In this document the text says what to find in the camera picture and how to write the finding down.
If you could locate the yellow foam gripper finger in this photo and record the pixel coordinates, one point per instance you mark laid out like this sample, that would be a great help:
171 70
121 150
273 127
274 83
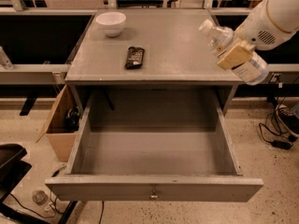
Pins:
239 53

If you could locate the clear plastic water bottle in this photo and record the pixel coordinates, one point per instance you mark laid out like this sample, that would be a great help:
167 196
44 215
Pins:
252 72

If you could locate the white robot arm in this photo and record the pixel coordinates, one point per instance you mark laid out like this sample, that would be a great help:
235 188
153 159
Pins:
268 25

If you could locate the grey cabinet with top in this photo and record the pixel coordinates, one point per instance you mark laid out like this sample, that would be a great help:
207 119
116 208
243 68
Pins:
179 81

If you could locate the brass drawer knob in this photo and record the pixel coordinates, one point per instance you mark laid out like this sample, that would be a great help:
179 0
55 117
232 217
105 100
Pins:
154 196

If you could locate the open grey top drawer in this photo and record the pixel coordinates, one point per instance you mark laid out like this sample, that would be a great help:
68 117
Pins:
184 163

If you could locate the dark snack bar wrapper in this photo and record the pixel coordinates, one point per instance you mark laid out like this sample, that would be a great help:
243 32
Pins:
134 58

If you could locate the white ceramic bowl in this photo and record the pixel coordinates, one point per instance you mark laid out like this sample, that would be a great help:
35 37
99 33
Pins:
112 23

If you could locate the brown cardboard box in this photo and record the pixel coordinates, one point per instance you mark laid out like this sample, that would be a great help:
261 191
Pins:
54 128

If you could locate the small clear jar on floor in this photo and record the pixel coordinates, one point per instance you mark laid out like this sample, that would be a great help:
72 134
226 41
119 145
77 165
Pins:
39 197

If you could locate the black office chair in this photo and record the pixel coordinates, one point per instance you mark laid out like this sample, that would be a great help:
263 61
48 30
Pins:
12 168

